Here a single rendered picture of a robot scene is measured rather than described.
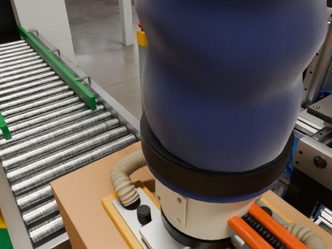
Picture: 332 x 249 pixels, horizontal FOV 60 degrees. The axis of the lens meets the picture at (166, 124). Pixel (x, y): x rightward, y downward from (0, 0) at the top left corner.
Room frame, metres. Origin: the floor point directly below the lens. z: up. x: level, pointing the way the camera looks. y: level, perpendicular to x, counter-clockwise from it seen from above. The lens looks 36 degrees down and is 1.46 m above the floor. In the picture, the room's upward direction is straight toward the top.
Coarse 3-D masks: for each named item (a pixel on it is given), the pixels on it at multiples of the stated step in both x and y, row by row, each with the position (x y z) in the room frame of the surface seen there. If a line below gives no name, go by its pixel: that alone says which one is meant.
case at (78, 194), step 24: (96, 168) 0.52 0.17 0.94; (144, 168) 0.52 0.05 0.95; (72, 192) 0.44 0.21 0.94; (96, 192) 0.44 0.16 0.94; (72, 216) 0.38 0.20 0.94; (96, 216) 0.38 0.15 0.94; (288, 216) 0.38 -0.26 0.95; (72, 240) 0.43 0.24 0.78; (96, 240) 0.32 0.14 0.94; (120, 240) 0.32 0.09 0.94
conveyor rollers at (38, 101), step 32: (0, 64) 2.03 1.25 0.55; (32, 64) 2.07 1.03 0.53; (0, 96) 1.55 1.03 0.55; (32, 96) 1.55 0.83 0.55; (64, 96) 1.57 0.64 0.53; (0, 128) 1.21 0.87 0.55; (32, 128) 1.21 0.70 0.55; (64, 128) 1.22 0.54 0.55; (96, 128) 1.22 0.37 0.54; (32, 192) 0.78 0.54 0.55
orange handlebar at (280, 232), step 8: (256, 208) 0.29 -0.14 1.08; (256, 216) 0.28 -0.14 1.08; (264, 216) 0.27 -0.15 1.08; (232, 224) 0.26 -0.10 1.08; (240, 224) 0.26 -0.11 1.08; (248, 224) 0.26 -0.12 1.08; (264, 224) 0.26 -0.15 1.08; (272, 224) 0.26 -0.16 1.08; (280, 224) 0.26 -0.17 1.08; (240, 232) 0.25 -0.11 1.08; (248, 232) 0.25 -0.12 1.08; (256, 232) 0.25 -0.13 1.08; (272, 232) 0.25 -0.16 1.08; (280, 232) 0.25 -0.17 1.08; (288, 232) 0.25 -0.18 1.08; (248, 240) 0.24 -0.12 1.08; (256, 240) 0.23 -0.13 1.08; (264, 240) 0.24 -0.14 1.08; (280, 240) 0.24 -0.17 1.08; (288, 240) 0.24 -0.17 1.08; (296, 240) 0.23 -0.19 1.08; (256, 248) 0.23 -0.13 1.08; (264, 248) 0.22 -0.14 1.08; (272, 248) 0.22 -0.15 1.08; (288, 248) 0.23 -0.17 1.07; (296, 248) 0.22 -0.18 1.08; (304, 248) 0.22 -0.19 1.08
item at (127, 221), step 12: (144, 192) 0.43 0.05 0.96; (108, 204) 0.39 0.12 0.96; (120, 204) 0.39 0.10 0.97; (132, 204) 0.39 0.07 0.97; (144, 204) 0.39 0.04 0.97; (156, 204) 0.39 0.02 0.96; (120, 216) 0.36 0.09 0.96; (132, 216) 0.36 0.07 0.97; (144, 216) 0.34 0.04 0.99; (156, 216) 0.36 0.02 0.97; (120, 228) 0.34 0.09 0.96; (132, 228) 0.33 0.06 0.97; (132, 240) 0.31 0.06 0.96
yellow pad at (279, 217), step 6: (258, 204) 0.39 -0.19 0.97; (264, 204) 0.39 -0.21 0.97; (270, 204) 0.39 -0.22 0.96; (264, 210) 0.35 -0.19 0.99; (270, 210) 0.35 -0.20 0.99; (276, 210) 0.38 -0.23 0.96; (276, 216) 0.36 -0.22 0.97; (282, 216) 0.36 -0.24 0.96; (282, 222) 0.34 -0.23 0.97; (288, 222) 0.35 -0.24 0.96
